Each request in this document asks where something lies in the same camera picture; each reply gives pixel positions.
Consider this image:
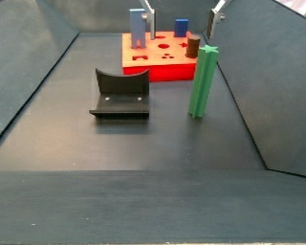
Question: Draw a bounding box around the dark blue block peg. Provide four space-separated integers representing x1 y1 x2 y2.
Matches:
174 19 189 37

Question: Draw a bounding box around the red shape sorter board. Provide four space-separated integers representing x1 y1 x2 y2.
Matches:
122 32 202 82

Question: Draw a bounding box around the green star-shaped peg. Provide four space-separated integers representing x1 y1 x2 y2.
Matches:
189 45 218 118

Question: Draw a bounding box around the light blue arch peg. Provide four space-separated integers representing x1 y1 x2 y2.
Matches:
129 9 145 49

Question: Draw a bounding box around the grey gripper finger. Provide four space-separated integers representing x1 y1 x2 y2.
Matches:
138 0 156 40
206 0 232 38

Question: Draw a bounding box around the black curved holder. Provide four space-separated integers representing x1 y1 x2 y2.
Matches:
89 70 149 117

